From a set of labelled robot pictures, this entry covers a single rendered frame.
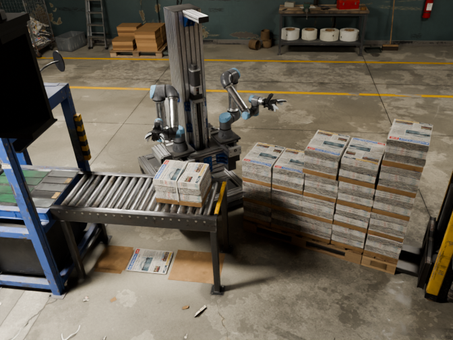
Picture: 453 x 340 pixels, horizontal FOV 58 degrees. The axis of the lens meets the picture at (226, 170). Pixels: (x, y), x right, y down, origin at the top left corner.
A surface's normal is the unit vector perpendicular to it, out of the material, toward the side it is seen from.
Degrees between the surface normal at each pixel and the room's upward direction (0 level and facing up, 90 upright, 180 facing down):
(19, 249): 90
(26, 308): 0
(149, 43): 89
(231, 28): 90
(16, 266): 90
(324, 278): 0
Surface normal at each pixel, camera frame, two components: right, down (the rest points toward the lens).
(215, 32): -0.14, 0.54
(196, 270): -0.04, -0.84
